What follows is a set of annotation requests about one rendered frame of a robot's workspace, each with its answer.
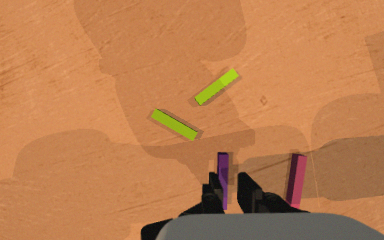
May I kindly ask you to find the pink rod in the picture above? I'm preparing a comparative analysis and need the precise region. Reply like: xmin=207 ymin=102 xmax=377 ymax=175
xmin=285 ymin=153 xmax=307 ymax=209

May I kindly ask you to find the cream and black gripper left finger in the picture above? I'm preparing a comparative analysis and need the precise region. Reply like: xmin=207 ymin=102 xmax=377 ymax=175
xmin=141 ymin=172 xmax=225 ymax=240

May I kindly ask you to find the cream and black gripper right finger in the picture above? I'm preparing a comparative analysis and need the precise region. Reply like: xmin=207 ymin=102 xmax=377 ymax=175
xmin=237 ymin=172 xmax=311 ymax=213

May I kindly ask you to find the lime green rod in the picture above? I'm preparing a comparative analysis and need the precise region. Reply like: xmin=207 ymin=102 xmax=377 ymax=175
xmin=194 ymin=68 xmax=238 ymax=105
xmin=151 ymin=109 xmax=198 ymax=141

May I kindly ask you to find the purple rod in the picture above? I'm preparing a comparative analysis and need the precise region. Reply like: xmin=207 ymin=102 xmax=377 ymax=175
xmin=217 ymin=152 xmax=229 ymax=210

